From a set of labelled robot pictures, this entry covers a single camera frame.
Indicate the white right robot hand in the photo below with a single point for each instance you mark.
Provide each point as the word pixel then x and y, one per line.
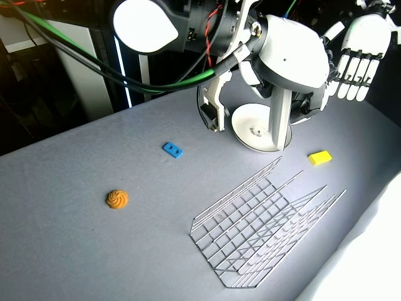
pixel 291 56

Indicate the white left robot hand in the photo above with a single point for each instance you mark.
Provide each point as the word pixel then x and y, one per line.
pixel 366 34

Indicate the yellow rectangular block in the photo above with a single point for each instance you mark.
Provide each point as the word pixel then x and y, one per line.
pixel 319 157

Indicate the blue block with two holes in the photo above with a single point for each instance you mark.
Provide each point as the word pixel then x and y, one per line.
pixel 173 150

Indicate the orange swirl cookie toy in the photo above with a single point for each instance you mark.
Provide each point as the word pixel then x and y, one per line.
pixel 117 200

